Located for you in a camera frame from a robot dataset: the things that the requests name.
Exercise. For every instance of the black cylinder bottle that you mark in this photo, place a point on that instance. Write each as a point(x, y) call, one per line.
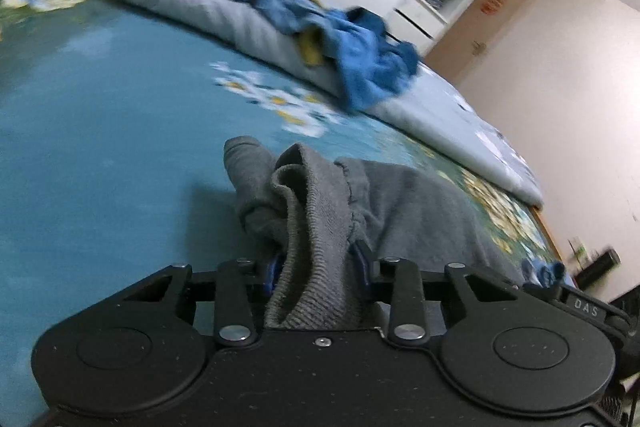
point(603, 264)

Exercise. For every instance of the green floral blanket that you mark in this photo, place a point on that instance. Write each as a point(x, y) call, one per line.
point(113, 123)

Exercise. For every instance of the light blue floral quilt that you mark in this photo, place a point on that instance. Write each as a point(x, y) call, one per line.
point(431, 110)

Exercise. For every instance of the blue denim garment pile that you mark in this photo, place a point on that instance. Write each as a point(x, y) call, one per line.
point(543, 273)

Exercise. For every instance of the bright blue fleece garment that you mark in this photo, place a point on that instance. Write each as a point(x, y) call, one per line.
point(369, 67)

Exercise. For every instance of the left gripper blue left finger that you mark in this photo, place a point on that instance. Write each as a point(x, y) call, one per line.
point(272, 271)

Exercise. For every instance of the brown wooden door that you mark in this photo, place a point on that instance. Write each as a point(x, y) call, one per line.
point(470, 37)

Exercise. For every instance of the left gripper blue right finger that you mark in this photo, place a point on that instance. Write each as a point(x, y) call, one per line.
point(362, 259)

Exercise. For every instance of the grey sweatpants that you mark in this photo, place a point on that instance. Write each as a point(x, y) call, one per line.
point(308, 211)

